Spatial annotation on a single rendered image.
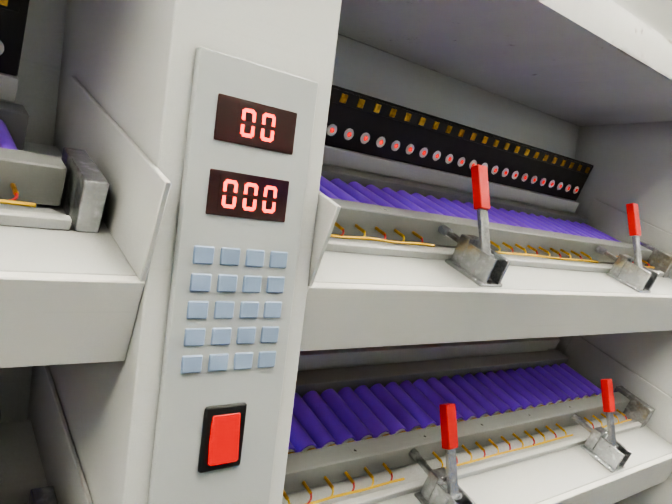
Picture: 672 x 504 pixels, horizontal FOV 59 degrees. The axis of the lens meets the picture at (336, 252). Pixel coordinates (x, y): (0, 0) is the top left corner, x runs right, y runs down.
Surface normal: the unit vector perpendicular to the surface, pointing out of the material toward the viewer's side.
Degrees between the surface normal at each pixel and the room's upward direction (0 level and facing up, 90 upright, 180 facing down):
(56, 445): 90
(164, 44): 90
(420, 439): 20
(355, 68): 90
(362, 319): 111
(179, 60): 90
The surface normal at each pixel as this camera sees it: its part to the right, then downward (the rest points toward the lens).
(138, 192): -0.77, -0.06
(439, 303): 0.54, 0.46
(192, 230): 0.62, 0.11
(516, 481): 0.33, -0.89
